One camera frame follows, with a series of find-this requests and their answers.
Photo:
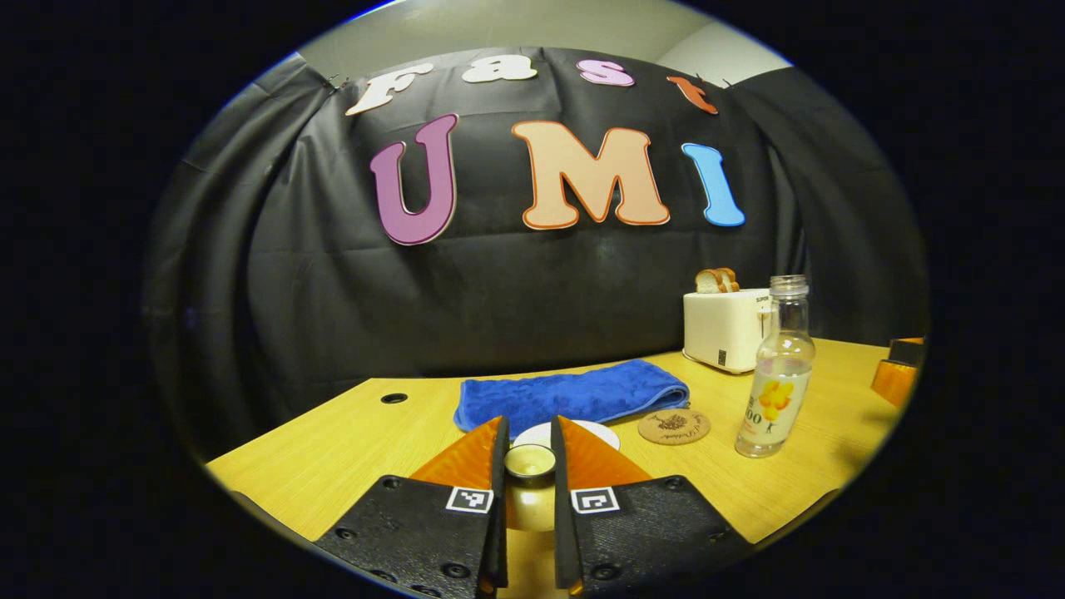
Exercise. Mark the black backdrop cloth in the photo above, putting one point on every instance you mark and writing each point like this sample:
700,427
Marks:
333,274

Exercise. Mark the cream teacup lid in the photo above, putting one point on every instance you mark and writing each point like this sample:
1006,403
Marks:
530,462

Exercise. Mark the clear water bottle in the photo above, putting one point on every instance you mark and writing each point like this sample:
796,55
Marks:
774,391

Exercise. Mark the cream teacup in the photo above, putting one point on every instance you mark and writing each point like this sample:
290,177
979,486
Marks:
599,433

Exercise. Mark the white toaster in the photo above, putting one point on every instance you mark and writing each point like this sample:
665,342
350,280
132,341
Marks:
720,329

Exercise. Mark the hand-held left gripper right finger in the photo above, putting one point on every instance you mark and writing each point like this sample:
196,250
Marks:
562,516

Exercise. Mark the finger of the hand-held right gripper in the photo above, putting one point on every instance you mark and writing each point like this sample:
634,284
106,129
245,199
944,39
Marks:
897,383

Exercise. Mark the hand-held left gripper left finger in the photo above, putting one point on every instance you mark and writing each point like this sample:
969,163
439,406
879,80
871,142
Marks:
500,499

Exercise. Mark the blue towel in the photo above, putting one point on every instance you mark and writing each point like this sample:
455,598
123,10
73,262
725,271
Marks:
574,395

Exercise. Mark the round cork coaster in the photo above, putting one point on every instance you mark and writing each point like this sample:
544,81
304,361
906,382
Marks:
674,427

